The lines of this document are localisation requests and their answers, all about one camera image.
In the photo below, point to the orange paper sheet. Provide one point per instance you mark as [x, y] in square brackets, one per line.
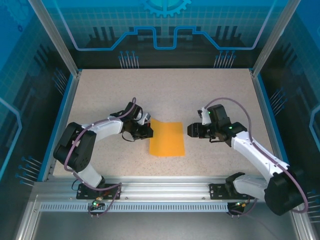
[168, 140]

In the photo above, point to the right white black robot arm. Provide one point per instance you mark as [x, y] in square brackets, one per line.
[250, 150]

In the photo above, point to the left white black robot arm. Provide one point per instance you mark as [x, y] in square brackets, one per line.
[110, 130]

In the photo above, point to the blue table edge strip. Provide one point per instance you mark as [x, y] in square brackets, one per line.
[270, 112]
[51, 150]

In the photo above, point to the blue printed side panel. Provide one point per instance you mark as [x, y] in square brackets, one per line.
[20, 100]
[300, 100]

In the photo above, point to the blue printed gear panel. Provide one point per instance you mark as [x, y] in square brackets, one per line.
[160, 30]

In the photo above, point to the aluminium side rail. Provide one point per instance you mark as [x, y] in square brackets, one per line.
[260, 100]
[72, 100]

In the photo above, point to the long aluminium mounting rail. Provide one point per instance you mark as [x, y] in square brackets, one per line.
[165, 186]

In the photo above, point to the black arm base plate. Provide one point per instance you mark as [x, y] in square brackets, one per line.
[83, 193]
[217, 191]

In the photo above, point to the grey metal tray frame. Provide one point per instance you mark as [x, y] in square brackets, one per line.
[160, 227]

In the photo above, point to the aluminium frame post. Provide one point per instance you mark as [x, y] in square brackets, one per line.
[273, 37]
[57, 37]

